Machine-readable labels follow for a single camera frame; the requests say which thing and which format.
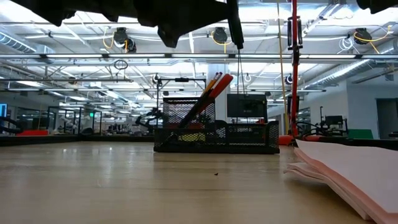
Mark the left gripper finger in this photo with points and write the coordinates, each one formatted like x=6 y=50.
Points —
x=208 y=7
x=205 y=22

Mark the small yellow-green block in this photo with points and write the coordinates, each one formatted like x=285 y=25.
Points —
x=192 y=137

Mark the black mesh desk organizer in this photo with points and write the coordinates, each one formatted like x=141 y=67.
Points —
x=217 y=150

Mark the pink sticky note pad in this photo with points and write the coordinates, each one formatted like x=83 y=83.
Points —
x=357 y=174

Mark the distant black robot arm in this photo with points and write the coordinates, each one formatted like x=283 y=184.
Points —
x=149 y=118

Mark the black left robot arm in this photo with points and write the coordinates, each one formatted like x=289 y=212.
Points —
x=77 y=9

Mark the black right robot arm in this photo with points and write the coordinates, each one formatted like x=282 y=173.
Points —
x=379 y=4

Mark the black monitor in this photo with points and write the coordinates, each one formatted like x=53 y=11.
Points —
x=247 y=105

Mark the black equipment stand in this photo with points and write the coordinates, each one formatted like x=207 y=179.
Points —
x=334 y=121

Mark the red plastic bin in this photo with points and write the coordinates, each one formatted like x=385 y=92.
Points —
x=31 y=132

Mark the blue screen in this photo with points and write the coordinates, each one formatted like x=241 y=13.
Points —
x=2 y=109

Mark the green board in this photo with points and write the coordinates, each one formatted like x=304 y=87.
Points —
x=360 y=134

